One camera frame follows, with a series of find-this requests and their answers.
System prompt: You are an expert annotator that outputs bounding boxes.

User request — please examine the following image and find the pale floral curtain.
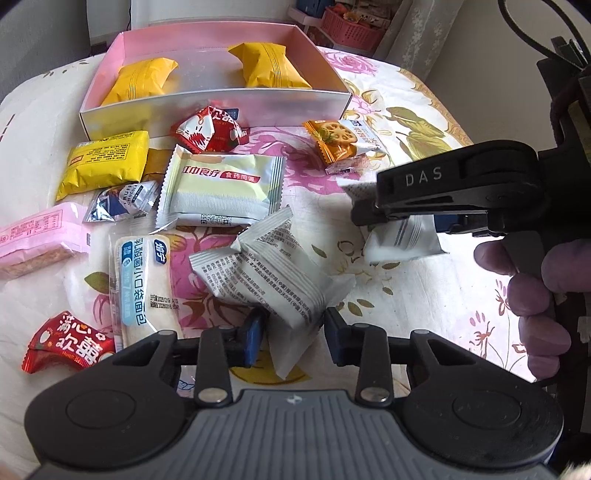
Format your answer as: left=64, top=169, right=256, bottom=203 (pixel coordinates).
left=379, top=0, right=455, bottom=84

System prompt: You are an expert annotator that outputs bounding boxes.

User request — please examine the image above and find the gold bar packet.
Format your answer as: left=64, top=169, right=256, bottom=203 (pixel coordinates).
left=141, top=148, right=174, bottom=183

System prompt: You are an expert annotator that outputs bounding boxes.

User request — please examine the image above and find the flat yellow snack packet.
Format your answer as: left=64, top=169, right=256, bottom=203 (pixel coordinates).
left=55, top=130, right=151, bottom=202

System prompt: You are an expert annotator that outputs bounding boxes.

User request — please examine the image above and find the pink cardboard box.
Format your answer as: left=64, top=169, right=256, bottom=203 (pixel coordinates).
left=78, top=23, right=354, bottom=141

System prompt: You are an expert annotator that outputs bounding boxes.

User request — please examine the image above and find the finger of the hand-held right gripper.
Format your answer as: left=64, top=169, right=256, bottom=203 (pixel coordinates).
left=351, top=202, right=489, bottom=227

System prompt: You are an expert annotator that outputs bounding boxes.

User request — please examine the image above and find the orange lotus chip packet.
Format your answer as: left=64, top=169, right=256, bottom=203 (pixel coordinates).
left=324, top=119, right=389, bottom=176

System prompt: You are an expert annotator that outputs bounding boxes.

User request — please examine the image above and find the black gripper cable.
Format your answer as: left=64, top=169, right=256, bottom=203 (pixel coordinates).
left=498, top=0, right=591, bottom=58

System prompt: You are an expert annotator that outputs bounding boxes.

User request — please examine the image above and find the red snack packet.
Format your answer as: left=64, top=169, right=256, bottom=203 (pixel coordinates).
left=21, top=310, right=116, bottom=374
left=169, top=105, right=250, bottom=154

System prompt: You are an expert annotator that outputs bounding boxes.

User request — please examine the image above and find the person's right hand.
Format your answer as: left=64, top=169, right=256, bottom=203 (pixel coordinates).
left=475, top=237, right=591, bottom=381

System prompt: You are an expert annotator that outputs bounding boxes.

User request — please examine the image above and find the pink snack packet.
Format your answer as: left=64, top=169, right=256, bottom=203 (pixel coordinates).
left=0, top=202, right=93, bottom=280

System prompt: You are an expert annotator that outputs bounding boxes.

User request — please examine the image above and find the grey sofa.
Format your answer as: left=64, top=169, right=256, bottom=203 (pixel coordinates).
left=0, top=0, right=116, bottom=100

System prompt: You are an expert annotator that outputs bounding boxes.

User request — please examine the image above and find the pale green white packet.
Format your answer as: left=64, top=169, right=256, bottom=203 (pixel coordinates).
left=156, top=144, right=287, bottom=230

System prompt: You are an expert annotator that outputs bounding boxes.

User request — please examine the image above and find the yellow pillow snack packet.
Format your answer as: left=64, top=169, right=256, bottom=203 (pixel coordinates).
left=228, top=41, right=312, bottom=89
left=99, top=58, right=180, bottom=108

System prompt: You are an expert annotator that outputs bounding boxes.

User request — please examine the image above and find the large pink plastic basket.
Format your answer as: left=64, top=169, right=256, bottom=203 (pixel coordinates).
left=321, top=7, right=386, bottom=51

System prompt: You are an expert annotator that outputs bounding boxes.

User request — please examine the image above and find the white printed snack packet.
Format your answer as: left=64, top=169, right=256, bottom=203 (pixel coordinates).
left=339, top=181, right=450, bottom=265
left=189, top=207, right=356, bottom=381

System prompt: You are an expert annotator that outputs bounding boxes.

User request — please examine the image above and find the silver blue chocolate packet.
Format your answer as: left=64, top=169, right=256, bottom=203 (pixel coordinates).
left=83, top=180, right=160, bottom=224

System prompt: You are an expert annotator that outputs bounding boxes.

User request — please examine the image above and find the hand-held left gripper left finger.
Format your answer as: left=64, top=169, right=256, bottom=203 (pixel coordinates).
left=121, top=308, right=267, bottom=408

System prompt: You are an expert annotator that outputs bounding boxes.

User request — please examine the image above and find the white bread packet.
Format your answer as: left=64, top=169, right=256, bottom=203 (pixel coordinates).
left=107, top=227, right=185, bottom=349

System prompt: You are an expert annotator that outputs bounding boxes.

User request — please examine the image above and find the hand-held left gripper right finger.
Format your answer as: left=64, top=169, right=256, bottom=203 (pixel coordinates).
left=324, top=307, right=469, bottom=403

